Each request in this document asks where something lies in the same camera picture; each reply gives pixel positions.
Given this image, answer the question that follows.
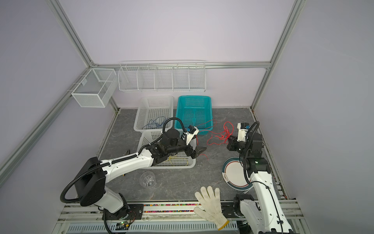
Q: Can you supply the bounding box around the red cable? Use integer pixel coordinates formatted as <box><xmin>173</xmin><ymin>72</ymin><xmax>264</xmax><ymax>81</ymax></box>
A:
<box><xmin>194</xmin><ymin>119</ymin><xmax>235</xmax><ymax>160</ymax></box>

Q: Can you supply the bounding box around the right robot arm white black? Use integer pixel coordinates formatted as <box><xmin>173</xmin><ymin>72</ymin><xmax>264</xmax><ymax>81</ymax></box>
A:
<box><xmin>227</xmin><ymin>121</ymin><xmax>294</xmax><ymax>234</ymax></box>

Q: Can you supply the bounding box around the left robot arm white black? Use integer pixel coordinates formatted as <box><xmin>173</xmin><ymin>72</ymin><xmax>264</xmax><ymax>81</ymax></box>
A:
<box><xmin>60</xmin><ymin>125</ymin><xmax>206</xmax><ymax>220</ymax></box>

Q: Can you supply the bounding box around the front white plastic basket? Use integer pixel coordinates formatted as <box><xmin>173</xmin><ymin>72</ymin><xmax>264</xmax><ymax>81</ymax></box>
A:
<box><xmin>137</xmin><ymin>130</ymin><xmax>196</xmax><ymax>169</ymax></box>

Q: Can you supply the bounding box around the white plastic basket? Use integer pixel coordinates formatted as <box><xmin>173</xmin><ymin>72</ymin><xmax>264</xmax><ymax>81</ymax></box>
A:
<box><xmin>133</xmin><ymin>96</ymin><xmax>174</xmax><ymax>132</ymax></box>
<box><xmin>137</xmin><ymin>130</ymin><xmax>196</xmax><ymax>169</ymax></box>

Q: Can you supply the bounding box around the white plate green rim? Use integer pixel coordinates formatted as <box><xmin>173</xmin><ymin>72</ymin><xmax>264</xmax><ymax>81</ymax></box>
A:
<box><xmin>222</xmin><ymin>157</ymin><xmax>253</xmax><ymax>192</ymax></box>

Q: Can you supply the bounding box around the teal plastic basket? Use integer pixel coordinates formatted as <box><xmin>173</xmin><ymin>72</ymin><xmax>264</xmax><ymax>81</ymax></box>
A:
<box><xmin>176</xmin><ymin>96</ymin><xmax>214</xmax><ymax>136</ymax></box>

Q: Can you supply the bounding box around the clear plastic cup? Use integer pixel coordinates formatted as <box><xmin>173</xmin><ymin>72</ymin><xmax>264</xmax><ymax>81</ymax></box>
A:
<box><xmin>139</xmin><ymin>171</ymin><xmax>157</xmax><ymax>188</ymax></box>

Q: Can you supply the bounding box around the rear white plastic basket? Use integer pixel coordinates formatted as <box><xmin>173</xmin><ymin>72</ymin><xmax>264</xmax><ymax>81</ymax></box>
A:
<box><xmin>133</xmin><ymin>96</ymin><xmax>174</xmax><ymax>132</ymax></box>

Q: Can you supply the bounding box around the white knit work glove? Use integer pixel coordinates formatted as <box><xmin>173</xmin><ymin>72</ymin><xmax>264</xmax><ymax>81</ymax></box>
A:
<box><xmin>194</xmin><ymin>186</ymin><xmax>229</xmax><ymax>231</ymax></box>

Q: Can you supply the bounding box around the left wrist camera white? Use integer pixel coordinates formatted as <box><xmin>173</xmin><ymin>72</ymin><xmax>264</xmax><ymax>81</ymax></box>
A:
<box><xmin>184</xmin><ymin>125</ymin><xmax>199</xmax><ymax>145</ymax></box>

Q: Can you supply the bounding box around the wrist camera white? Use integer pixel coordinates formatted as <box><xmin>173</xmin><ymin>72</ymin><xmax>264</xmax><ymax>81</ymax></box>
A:
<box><xmin>237</xmin><ymin>122</ymin><xmax>250</xmax><ymax>142</ymax></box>
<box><xmin>184</xmin><ymin>125</ymin><xmax>199</xmax><ymax>145</ymax></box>

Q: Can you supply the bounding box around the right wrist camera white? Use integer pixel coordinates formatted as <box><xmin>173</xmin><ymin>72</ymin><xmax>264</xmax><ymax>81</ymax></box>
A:
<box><xmin>237</xmin><ymin>122</ymin><xmax>250</xmax><ymax>142</ymax></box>

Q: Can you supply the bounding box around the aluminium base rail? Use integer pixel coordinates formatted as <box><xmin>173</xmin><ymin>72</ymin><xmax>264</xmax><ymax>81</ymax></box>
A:
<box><xmin>57</xmin><ymin>200</ymin><xmax>304</xmax><ymax>223</ymax></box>

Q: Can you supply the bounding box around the white wire rack shelf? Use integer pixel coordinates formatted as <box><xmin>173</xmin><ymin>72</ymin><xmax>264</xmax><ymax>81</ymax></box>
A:
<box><xmin>117</xmin><ymin>60</ymin><xmax>206</xmax><ymax>92</ymax></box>

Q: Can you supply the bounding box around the white mesh wall box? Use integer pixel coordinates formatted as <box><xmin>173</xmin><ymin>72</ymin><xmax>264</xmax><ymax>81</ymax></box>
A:
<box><xmin>72</xmin><ymin>68</ymin><xmax>118</xmax><ymax>108</ymax></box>

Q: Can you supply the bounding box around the aluminium frame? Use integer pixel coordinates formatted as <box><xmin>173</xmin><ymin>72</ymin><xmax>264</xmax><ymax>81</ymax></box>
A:
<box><xmin>1</xmin><ymin>1</ymin><xmax>305</xmax><ymax>186</ymax></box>

